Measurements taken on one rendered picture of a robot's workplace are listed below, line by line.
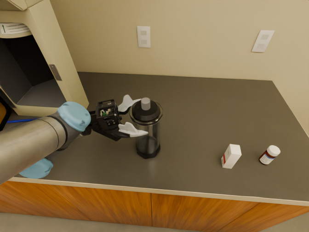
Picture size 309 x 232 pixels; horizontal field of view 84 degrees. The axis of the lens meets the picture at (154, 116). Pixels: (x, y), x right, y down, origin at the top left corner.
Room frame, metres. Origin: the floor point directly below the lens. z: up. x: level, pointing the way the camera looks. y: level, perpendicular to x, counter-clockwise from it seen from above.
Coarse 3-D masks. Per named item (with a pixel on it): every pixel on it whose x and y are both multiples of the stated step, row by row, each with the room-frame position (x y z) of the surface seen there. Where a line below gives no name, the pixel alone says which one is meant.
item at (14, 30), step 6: (0, 24) 0.58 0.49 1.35; (6, 24) 0.58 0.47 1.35; (12, 24) 0.59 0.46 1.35; (18, 24) 0.59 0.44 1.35; (24, 24) 0.60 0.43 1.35; (0, 30) 0.58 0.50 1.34; (6, 30) 0.58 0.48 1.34; (12, 30) 0.58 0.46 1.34; (18, 30) 0.58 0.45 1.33; (24, 30) 0.59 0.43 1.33; (0, 36) 0.57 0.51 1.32; (6, 36) 0.57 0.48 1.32; (12, 36) 0.57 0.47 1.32; (18, 36) 0.58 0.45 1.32; (24, 36) 0.58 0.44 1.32
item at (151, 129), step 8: (160, 112) 0.38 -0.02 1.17; (136, 120) 0.34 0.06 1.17; (152, 120) 0.34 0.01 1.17; (136, 128) 0.35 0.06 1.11; (144, 128) 0.34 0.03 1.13; (152, 128) 0.34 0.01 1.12; (144, 136) 0.34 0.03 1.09; (152, 136) 0.34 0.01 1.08; (144, 144) 0.34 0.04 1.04; (152, 144) 0.34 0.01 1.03; (144, 152) 0.34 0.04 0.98; (152, 152) 0.34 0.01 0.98
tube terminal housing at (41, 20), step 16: (32, 0) 0.57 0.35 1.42; (48, 0) 0.65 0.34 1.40; (0, 16) 0.55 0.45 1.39; (16, 16) 0.55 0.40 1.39; (32, 16) 0.55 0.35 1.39; (48, 16) 0.62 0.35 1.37; (32, 32) 0.55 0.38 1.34; (48, 32) 0.58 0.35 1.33; (48, 48) 0.55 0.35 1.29; (64, 48) 0.63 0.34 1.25; (48, 64) 0.55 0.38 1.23; (64, 64) 0.59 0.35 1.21; (64, 80) 0.55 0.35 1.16; (64, 96) 0.55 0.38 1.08; (80, 96) 0.61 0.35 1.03; (16, 112) 0.57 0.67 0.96; (32, 112) 0.56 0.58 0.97; (48, 112) 0.56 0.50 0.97
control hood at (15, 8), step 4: (0, 0) 0.49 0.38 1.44; (4, 0) 0.49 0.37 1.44; (8, 0) 0.49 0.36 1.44; (12, 0) 0.50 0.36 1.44; (16, 0) 0.51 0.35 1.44; (20, 0) 0.53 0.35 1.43; (0, 4) 0.50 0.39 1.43; (4, 4) 0.50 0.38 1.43; (8, 4) 0.50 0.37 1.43; (12, 4) 0.50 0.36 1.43; (16, 4) 0.51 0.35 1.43; (20, 4) 0.52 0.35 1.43; (24, 4) 0.54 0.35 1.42; (0, 8) 0.52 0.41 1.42; (4, 8) 0.52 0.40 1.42; (8, 8) 0.52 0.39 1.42; (12, 8) 0.52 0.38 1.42; (16, 8) 0.51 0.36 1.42; (20, 8) 0.52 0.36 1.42; (24, 8) 0.53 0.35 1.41
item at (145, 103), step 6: (138, 102) 0.41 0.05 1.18; (144, 102) 0.37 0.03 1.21; (150, 102) 0.41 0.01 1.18; (132, 108) 0.39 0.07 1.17; (138, 108) 0.38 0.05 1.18; (144, 108) 0.37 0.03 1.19; (150, 108) 0.38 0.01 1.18; (156, 108) 0.38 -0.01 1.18; (132, 114) 0.37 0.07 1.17; (138, 114) 0.35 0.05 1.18; (144, 114) 0.35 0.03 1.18; (150, 114) 0.35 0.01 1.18; (156, 114) 0.36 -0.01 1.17; (144, 120) 0.34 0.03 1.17
